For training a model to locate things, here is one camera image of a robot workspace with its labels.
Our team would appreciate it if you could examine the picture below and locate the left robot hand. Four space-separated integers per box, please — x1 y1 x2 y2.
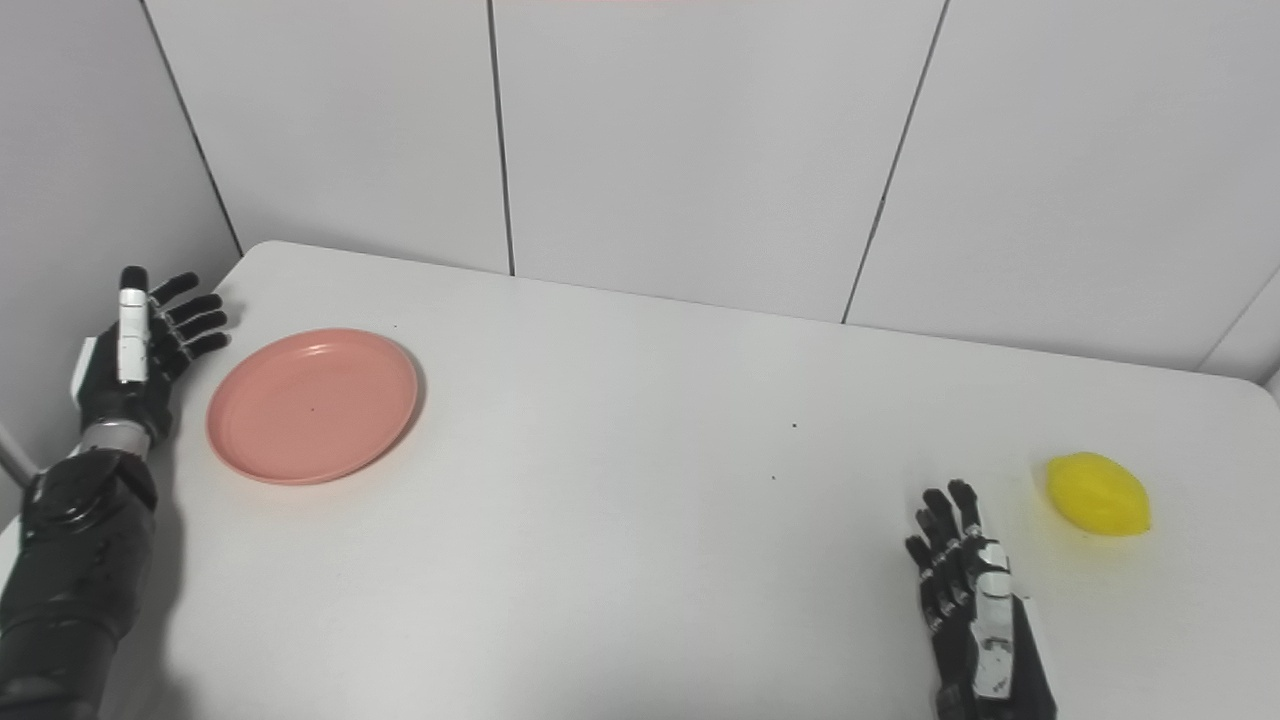
70 265 230 451

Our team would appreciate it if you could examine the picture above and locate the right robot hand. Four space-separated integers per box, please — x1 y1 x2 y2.
905 479 1059 720

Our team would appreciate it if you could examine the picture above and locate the yellow lemon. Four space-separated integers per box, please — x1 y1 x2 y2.
1046 452 1153 538

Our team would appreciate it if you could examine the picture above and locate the pink plate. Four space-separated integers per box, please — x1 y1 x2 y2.
206 328 421 487

